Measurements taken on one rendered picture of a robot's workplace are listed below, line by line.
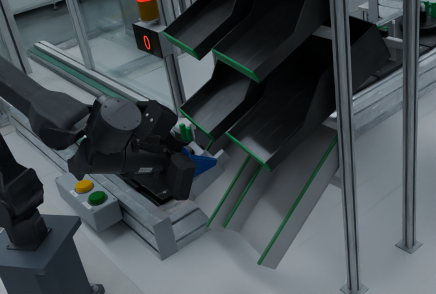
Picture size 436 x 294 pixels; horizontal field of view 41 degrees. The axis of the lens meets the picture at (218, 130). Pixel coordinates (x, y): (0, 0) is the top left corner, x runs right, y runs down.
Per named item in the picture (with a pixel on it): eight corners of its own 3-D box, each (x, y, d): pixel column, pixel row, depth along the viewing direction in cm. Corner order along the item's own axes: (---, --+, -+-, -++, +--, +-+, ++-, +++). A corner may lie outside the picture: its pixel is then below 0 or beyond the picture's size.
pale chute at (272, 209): (275, 270, 103) (257, 265, 101) (238, 232, 114) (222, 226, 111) (360, 134, 100) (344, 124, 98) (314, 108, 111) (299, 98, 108)
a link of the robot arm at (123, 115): (36, 136, 85) (55, 85, 77) (73, 110, 91) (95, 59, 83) (95, 187, 84) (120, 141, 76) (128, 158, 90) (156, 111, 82)
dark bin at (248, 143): (270, 172, 94) (248, 145, 90) (231, 141, 105) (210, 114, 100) (391, 56, 97) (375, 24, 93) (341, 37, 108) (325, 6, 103)
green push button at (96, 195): (95, 209, 134) (93, 202, 133) (87, 202, 136) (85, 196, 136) (110, 201, 135) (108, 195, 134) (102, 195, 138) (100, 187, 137)
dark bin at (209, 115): (214, 142, 105) (192, 116, 101) (183, 116, 116) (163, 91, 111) (324, 39, 108) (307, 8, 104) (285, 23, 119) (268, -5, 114)
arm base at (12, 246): (5, 249, 108) (-6, 224, 105) (23, 226, 114) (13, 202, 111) (37, 251, 106) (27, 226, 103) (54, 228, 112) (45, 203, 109)
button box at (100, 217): (98, 233, 134) (91, 212, 131) (60, 197, 150) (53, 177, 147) (124, 219, 138) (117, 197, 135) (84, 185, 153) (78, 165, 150)
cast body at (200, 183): (197, 197, 95) (173, 172, 91) (185, 185, 98) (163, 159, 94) (235, 162, 95) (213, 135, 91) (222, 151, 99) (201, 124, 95)
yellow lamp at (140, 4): (147, 22, 146) (143, 3, 144) (137, 19, 150) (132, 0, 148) (163, 15, 149) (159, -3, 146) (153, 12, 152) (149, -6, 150)
